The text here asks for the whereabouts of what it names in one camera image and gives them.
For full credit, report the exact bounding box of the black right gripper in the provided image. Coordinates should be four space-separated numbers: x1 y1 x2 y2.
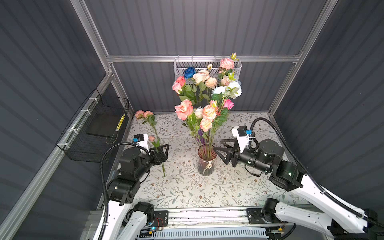
212 137 269 174

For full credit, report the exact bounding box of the pink tulip stem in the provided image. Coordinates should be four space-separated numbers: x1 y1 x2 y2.
149 136 166 178

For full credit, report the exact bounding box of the red glass vase with ribbon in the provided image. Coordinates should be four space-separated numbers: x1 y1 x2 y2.
198 145 217 176

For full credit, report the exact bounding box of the blue purple glass vase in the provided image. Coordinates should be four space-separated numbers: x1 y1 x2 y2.
196 131 209 145

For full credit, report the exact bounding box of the large pink rose stem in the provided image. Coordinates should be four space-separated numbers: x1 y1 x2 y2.
175 100 203 147

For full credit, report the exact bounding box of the white rose with green leaves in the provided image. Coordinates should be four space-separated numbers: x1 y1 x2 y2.
194 108 203 120

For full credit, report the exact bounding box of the peach peony spray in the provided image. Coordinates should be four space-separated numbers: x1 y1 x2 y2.
198 101 218 159

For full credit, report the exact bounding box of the magenta rose stem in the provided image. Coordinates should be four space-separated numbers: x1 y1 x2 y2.
223 99 234 110

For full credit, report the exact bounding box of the light pink rose stem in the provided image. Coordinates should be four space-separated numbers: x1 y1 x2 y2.
172 83 196 105

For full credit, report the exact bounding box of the white lisianthus spray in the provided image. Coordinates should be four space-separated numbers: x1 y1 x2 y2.
209 80 243 151

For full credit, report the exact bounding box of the white peony spray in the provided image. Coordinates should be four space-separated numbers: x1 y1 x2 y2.
193 63 218 104

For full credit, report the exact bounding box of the blue rose stem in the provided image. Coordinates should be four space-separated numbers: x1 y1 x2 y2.
184 67 196 79

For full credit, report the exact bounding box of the pink red rose stem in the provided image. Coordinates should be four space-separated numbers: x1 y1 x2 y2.
174 76 201 107

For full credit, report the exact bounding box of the pink cream peony spray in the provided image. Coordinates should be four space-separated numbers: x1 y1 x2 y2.
218 53 239 86

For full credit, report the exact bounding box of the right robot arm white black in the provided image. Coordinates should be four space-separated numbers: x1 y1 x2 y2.
214 138 381 240

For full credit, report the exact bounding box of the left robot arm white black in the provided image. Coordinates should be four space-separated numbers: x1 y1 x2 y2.
93 143 170 240

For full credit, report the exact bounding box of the floral table cloth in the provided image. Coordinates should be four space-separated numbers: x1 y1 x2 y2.
128 114 307 209

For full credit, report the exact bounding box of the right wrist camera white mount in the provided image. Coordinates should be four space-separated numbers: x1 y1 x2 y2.
232 126 255 153

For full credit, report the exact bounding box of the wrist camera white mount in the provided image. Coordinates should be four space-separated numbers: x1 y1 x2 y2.
133 134 149 150
232 126 255 153

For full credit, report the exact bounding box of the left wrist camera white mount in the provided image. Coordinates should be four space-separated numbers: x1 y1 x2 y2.
133 134 149 150

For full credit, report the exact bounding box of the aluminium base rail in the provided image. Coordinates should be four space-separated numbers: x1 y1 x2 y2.
79 205 319 240

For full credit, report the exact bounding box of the black wire mesh basket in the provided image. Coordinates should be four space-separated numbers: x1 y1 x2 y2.
57 90 131 163

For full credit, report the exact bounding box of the white wire mesh basket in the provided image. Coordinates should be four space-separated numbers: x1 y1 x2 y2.
174 58 224 86

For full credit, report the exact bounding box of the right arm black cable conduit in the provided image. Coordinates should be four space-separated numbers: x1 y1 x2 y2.
250 117 384 240

